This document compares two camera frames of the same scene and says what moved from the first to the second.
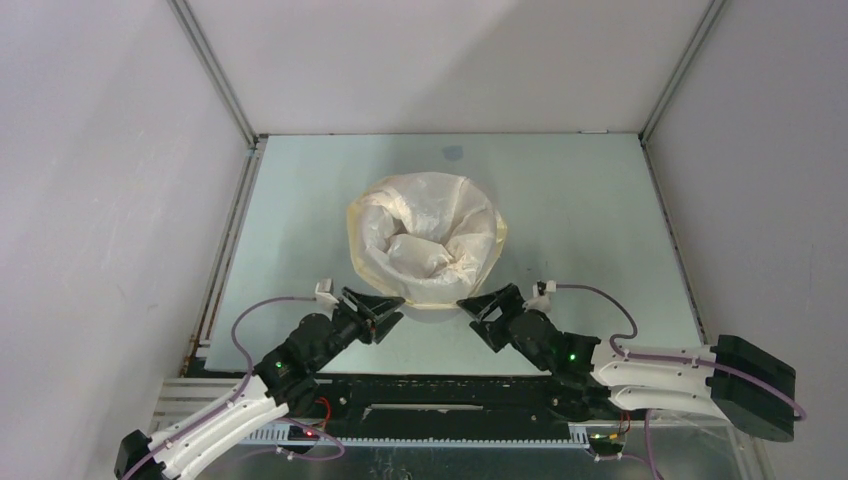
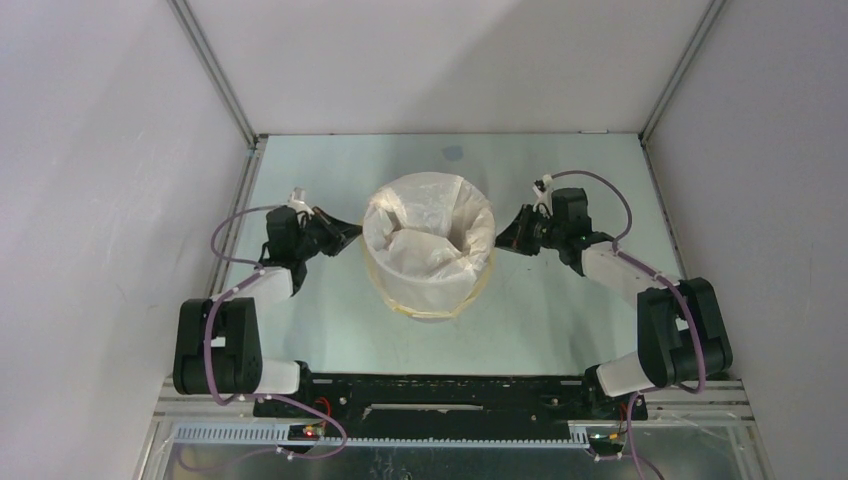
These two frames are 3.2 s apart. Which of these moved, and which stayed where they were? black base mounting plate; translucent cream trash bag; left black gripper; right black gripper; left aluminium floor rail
Moved: left black gripper; right black gripper
Stayed: black base mounting plate; left aluminium floor rail; translucent cream trash bag
